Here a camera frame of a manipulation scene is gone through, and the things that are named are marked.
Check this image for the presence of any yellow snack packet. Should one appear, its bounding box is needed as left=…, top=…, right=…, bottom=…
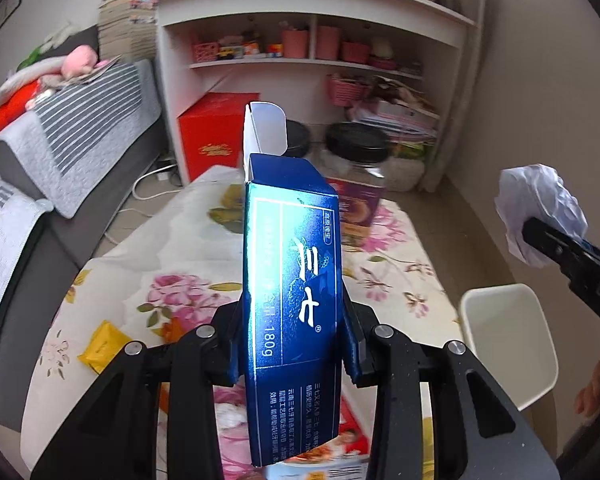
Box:
left=76, top=320, right=131, bottom=375

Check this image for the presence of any white shelf unit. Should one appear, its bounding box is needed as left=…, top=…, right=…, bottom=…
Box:
left=150, top=0, right=478, bottom=196

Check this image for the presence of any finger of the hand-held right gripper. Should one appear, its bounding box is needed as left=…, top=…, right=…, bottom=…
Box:
left=522, top=216, right=600, bottom=336

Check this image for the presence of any grey sofa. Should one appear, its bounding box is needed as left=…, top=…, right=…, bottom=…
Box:
left=0, top=25, right=168, bottom=431

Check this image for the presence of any floral tablecloth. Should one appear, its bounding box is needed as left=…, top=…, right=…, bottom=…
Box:
left=30, top=164, right=476, bottom=480

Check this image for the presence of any clear jar black lid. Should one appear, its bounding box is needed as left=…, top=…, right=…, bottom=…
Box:
left=284, top=120, right=313, bottom=158

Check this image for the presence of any purple label jar black lid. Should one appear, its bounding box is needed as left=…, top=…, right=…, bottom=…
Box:
left=321, top=121, right=388, bottom=248

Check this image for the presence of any white paper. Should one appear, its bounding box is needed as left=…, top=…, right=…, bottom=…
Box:
left=495, top=162, right=588, bottom=268

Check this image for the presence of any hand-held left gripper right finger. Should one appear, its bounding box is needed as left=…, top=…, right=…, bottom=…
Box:
left=337, top=292, right=561, bottom=480

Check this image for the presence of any grey striped quilted blanket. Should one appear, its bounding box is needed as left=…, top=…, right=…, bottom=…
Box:
left=0, top=180, right=53, bottom=361
left=0, top=58, right=163, bottom=219

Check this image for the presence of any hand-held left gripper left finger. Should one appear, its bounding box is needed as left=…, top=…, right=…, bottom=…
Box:
left=30, top=300, right=246, bottom=480

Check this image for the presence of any orange cushion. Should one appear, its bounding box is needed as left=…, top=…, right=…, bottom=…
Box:
left=0, top=82, right=38, bottom=128

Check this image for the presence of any white trash bin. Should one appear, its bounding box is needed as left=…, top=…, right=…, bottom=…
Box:
left=460, top=283, right=556, bottom=411

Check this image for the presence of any white cable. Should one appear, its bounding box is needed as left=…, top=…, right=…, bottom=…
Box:
left=132, top=162, right=181, bottom=201

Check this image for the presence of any large pink basket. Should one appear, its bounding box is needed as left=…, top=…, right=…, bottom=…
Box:
left=327, top=74, right=373, bottom=107

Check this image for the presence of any pile of magazines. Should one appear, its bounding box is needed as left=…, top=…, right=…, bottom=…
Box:
left=350, top=77, right=441, bottom=146

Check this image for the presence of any small pink basket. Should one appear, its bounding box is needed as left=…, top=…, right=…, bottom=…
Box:
left=341, top=41, right=371, bottom=63

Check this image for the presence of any blue toothpaste box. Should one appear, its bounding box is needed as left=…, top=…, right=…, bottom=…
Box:
left=237, top=101, right=368, bottom=467

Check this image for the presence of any stack of books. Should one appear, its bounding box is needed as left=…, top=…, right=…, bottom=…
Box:
left=97, top=0, right=160, bottom=61

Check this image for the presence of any white plush toy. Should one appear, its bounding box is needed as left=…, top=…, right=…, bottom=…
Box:
left=40, top=22, right=78, bottom=53

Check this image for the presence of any red cardboard box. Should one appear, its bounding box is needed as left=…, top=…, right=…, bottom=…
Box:
left=176, top=92, right=261, bottom=184

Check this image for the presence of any person's right hand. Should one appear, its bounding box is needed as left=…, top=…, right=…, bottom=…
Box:
left=575, top=337, right=600, bottom=421

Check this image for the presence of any red printed packet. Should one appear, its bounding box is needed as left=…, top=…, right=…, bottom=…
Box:
left=260, top=392, right=373, bottom=480

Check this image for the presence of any pink plush toy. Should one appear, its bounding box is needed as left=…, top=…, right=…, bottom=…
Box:
left=62, top=44, right=110, bottom=78

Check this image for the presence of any pink cup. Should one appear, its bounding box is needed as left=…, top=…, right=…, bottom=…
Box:
left=315, top=26, right=342, bottom=60
left=280, top=28, right=310, bottom=59

